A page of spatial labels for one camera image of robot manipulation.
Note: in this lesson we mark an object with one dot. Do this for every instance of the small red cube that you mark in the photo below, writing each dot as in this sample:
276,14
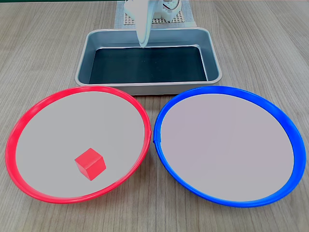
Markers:
90,164

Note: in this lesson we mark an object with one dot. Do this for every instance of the black tray mat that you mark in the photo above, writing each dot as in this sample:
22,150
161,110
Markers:
147,65

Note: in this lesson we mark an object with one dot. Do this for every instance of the steel tray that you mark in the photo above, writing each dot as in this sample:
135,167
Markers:
212,70

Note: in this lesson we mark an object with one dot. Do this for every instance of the white plate with red rim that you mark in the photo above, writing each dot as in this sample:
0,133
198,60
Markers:
79,145

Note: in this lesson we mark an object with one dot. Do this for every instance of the white plate with blue rim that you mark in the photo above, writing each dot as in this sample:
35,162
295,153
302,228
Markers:
227,147

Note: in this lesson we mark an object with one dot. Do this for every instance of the pale perforated base plate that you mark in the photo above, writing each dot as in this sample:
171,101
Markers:
178,20

